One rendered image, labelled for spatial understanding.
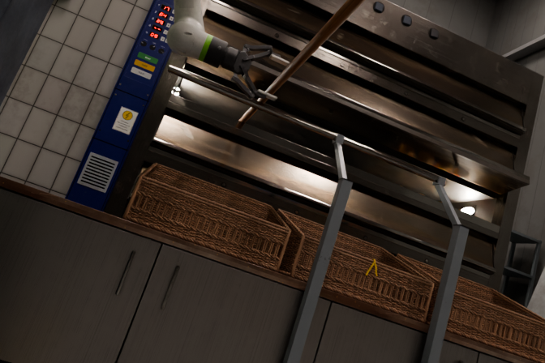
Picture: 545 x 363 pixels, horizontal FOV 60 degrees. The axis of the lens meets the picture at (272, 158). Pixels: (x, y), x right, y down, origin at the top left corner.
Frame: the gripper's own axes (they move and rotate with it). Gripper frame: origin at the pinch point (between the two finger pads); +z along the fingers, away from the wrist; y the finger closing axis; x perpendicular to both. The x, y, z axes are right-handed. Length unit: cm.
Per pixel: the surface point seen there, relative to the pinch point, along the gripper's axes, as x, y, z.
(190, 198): -10, 47, -13
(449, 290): 1, 47, 82
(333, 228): 1, 41, 34
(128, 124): -58, 22, -46
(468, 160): -45, -20, 109
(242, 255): -10, 60, 10
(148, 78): -58, 0, -46
